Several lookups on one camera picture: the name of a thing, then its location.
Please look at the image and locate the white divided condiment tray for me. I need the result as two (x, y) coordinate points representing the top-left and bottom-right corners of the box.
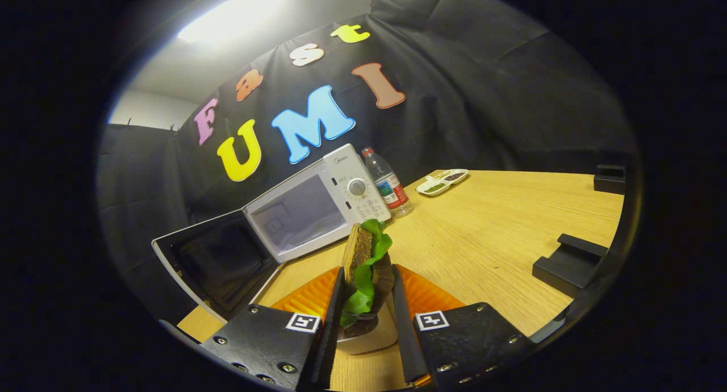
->
(416, 169), (469, 197)

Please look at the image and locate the brown bread lettuce sandwich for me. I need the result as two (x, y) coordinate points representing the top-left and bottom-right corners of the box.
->
(340, 219), (395, 331)

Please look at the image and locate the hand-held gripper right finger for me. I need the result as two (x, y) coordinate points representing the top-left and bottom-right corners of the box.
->
(392, 264), (537, 390)

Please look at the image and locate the white microwave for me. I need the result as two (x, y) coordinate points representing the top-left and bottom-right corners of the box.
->
(152, 144), (392, 323)

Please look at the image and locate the black plastic block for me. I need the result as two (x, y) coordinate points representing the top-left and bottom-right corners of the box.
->
(532, 233), (609, 298)
(594, 165), (626, 195)

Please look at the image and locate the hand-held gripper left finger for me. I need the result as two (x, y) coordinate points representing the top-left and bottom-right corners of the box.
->
(199, 267), (346, 391)

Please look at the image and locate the large ceiling light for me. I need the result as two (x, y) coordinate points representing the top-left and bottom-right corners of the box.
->
(177, 0), (296, 43)

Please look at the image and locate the clear plastic water bottle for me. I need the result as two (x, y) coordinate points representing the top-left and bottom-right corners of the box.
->
(362, 147), (413, 218)

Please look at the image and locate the white rectangular dish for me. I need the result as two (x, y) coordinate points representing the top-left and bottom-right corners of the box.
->
(335, 301), (399, 356)

